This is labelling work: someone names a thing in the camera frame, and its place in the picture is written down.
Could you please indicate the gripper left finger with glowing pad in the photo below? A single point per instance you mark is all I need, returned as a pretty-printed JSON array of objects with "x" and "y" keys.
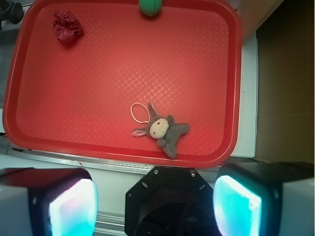
[{"x": 47, "y": 202}]

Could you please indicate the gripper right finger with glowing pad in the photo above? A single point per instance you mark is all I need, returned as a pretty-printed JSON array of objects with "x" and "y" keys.
[{"x": 265, "y": 199}]

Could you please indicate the green ball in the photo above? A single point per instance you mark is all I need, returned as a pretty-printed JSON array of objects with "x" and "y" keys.
[{"x": 150, "y": 7}]

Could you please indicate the grey plush donkey toy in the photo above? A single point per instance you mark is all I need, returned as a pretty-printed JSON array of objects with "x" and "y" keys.
[{"x": 164, "y": 130}]

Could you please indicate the red plastic tray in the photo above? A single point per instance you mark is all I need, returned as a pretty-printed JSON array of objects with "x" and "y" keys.
[{"x": 76, "y": 98}]

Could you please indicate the brown cardboard box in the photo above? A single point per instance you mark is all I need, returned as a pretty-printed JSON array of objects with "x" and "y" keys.
[{"x": 286, "y": 84}]

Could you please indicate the crumpled red cloth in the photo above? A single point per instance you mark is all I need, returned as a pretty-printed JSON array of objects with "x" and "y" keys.
[{"x": 66, "y": 27}]

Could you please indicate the black tripod knob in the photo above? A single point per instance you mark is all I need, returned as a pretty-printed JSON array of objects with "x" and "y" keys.
[{"x": 11, "y": 11}]

